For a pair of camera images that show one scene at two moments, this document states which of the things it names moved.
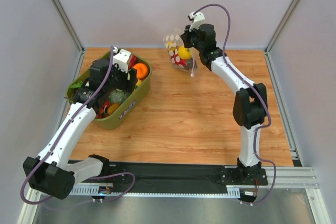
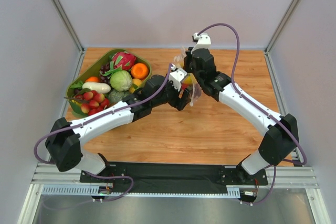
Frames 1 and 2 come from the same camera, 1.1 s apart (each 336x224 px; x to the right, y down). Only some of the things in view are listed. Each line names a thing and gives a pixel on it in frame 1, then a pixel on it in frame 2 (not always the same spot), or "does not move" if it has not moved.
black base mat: x=159 y=174 does not move
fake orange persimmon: x=142 y=71 does not move
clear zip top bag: x=182 y=57 → x=193 y=87
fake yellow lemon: x=184 y=53 → x=188 y=80
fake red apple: x=176 y=59 → x=184 y=86
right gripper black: x=187 y=36 → x=190 y=60
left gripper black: x=130 y=83 → x=179 y=98
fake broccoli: x=118 y=96 does not move
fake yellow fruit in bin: x=138 y=84 does not move
